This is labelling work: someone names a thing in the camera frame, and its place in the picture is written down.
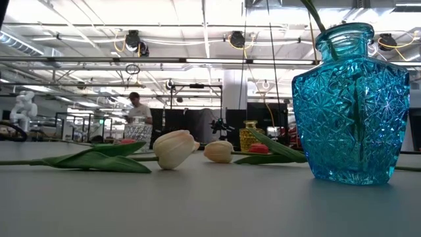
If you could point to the cream artificial tulip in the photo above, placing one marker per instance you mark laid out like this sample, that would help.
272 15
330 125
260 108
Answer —
218 151
197 145
174 148

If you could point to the red artificial tulip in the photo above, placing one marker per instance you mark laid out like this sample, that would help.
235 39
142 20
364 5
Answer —
258 148
126 141

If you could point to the white artificial tulip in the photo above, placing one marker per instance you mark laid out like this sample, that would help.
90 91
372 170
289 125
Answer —
314 14
358 125

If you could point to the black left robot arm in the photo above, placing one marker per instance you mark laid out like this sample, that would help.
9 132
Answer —
2 10

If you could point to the yellow glass vase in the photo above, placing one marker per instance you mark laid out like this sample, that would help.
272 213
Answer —
250 136

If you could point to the clear glass vase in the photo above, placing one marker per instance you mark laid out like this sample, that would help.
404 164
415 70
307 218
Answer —
138 133

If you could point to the blue cut-glass vase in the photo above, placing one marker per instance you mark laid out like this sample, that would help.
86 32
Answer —
329 131

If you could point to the black device with green light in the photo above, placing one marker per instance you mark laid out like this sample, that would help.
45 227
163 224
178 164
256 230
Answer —
219 125

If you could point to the dark fabric partition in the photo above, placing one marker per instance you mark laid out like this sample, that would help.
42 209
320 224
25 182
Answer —
164 125

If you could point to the long ceiling light bar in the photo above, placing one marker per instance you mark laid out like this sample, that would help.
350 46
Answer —
230 61

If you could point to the person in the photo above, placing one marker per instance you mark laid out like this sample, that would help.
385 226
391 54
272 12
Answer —
139 110

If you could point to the grey table mat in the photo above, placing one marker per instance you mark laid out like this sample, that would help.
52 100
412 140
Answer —
210 204

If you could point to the white robot figure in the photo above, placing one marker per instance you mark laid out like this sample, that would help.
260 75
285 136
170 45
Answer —
24 108

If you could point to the black metal frame rig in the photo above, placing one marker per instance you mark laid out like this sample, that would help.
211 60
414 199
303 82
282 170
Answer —
196 86

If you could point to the silver ventilation duct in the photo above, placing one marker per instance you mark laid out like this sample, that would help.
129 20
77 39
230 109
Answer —
19 44

